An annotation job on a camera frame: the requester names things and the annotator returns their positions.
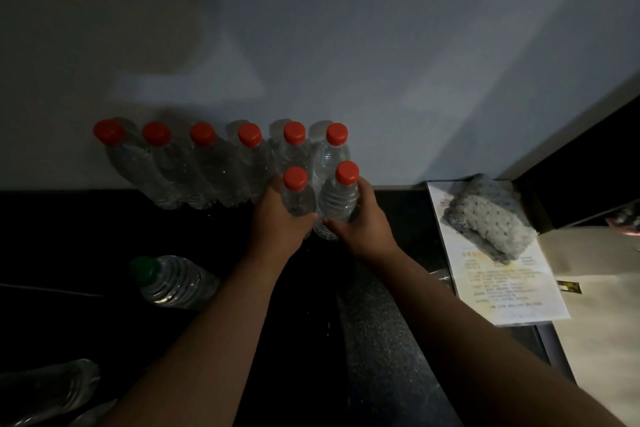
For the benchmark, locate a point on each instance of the person's left hand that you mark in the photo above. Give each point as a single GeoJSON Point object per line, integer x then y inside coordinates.
{"type": "Point", "coordinates": [275, 236]}

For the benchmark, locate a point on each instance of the person's right hand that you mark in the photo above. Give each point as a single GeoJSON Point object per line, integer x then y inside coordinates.
{"type": "Point", "coordinates": [370, 231]}

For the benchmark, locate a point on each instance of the person's right forearm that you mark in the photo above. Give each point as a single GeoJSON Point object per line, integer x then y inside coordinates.
{"type": "Point", "coordinates": [475, 351]}

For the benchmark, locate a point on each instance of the person's left forearm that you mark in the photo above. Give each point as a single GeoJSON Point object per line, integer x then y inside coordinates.
{"type": "Point", "coordinates": [200, 351]}

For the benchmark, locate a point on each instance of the grey folded towel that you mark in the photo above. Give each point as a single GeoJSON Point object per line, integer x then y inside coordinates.
{"type": "Point", "coordinates": [490, 221]}

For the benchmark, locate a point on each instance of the white printed paper sheet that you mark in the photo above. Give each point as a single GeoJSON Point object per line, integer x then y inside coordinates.
{"type": "Point", "coordinates": [510, 291]}

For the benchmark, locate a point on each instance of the small yellow black wrapper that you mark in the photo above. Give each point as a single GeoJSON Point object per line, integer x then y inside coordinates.
{"type": "Point", "coordinates": [567, 286]}

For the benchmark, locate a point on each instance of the black glossy table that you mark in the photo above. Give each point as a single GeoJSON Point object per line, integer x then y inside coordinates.
{"type": "Point", "coordinates": [50, 241]}

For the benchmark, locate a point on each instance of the dark wood wardrobe unit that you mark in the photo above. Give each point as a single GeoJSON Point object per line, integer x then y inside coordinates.
{"type": "Point", "coordinates": [590, 181]}

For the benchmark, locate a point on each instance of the grey and pink cloth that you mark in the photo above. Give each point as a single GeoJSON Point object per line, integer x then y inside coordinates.
{"type": "Point", "coordinates": [625, 221]}

